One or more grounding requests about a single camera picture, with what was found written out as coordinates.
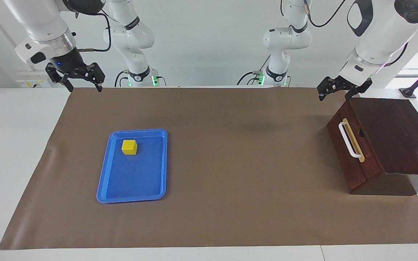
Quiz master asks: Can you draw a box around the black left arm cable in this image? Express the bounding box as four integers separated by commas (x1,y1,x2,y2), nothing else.
303,0,347,28

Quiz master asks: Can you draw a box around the yellow cube block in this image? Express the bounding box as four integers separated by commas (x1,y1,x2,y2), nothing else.
122,140,138,156

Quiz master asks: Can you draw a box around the wooden drawer with white handle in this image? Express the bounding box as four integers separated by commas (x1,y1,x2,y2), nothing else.
326,99,383,192

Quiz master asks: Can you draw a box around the dark wooden drawer cabinet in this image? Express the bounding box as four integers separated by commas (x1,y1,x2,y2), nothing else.
326,97,418,196

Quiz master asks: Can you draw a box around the brown table mat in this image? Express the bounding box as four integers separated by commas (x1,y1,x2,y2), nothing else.
0,87,418,250

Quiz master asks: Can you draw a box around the black base cable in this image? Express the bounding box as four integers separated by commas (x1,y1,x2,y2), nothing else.
237,54,271,86
114,70,131,87

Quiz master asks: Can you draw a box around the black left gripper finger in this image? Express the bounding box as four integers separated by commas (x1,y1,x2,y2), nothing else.
318,77,340,101
345,79,373,101

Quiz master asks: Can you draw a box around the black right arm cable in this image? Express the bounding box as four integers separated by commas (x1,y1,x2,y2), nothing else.
75,11,112,52

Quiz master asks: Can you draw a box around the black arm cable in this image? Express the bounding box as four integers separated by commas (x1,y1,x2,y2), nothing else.
75,11,112,52
303,0,347,28

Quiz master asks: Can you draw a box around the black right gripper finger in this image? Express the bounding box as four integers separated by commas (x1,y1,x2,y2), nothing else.
86,63,105,92
46,63,74,92

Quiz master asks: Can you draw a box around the white wall socket box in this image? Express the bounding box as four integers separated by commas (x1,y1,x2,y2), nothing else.
16,71,52,88

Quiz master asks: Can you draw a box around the blue plastic tray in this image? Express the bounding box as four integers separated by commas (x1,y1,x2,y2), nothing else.
96,129,168,203

